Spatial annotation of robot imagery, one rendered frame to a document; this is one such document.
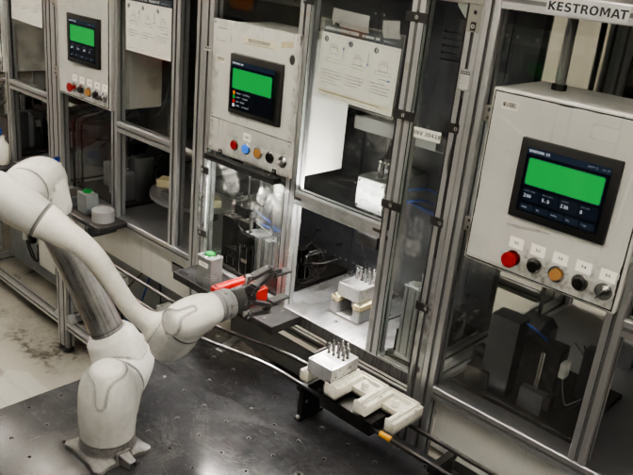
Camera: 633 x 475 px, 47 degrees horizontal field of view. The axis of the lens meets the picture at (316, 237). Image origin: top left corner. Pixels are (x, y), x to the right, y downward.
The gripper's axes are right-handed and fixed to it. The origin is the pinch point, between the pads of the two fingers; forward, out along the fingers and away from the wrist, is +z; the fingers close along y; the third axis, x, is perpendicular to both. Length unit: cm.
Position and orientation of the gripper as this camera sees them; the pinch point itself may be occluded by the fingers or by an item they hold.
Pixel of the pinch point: (281, 285)
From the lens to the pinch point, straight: 222.9
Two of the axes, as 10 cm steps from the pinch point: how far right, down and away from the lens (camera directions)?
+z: 6.9, -2.0, 7.0
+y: 1.0, -9.3, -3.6
